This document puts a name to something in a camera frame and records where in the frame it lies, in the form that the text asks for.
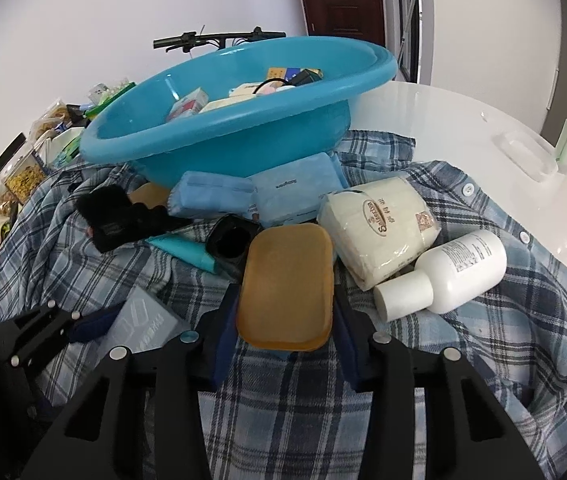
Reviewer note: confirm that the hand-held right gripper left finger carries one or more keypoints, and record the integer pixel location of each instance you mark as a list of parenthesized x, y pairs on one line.
[(226, 330)]

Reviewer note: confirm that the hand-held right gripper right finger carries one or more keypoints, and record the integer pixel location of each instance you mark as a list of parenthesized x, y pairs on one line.
[(346, 340)]

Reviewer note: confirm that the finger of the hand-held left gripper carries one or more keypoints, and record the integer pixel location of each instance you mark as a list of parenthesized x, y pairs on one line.
[(95, 325)]

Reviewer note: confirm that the grey translucent packet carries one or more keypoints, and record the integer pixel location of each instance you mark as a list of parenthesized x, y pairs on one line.
[(143, 322)]

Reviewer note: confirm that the orange soap box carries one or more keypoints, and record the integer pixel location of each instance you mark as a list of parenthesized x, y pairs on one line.
[(286, 290)]

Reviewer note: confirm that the small black box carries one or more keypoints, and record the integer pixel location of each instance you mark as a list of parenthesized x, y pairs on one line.
[(216, 255)]

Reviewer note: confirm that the sky blue tissue pack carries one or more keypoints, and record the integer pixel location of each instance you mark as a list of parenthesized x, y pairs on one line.
[(208, 195)]

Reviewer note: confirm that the pale blue printed wipes pack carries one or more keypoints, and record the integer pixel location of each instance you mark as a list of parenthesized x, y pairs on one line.
[(293, 190)]

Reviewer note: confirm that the blue plastic basin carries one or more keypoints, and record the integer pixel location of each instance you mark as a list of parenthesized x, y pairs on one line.
[(263, 130)]

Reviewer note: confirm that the teal tube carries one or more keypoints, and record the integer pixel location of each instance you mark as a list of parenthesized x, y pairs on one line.
[(183, 252)]

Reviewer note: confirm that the white tissue roll pack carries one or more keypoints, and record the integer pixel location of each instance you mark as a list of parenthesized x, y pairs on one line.
[(378, 230)]

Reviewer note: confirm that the blue plaid shirt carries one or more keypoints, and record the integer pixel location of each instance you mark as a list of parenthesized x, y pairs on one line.
[(463, 360)]

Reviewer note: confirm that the white plastic bottle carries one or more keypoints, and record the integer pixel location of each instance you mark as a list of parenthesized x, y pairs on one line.
[(458, 270)]

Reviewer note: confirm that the clear cereal jar black lid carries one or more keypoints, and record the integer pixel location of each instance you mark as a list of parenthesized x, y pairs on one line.
[(18, 170)]

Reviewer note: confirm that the yellow bin with green rim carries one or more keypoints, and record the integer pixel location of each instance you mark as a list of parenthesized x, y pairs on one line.
[(105, 102)]

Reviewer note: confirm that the white pill blister packs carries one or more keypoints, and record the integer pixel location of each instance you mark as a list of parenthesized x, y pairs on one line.
[(108, 87)]

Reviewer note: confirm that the clear plastic container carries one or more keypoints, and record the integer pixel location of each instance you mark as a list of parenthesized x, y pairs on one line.
[(526, 155)]

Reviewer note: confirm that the black charger box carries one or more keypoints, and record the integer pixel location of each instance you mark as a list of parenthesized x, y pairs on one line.
[(308, 77)]

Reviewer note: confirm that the black bicycle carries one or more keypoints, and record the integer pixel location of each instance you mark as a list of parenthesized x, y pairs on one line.
[(213, 38)]

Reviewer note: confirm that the black framed glass door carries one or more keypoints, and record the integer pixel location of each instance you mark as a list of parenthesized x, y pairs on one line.
[(410, 20)]

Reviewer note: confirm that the brown entrance door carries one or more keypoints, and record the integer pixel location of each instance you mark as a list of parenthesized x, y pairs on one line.
[(346, 0)]

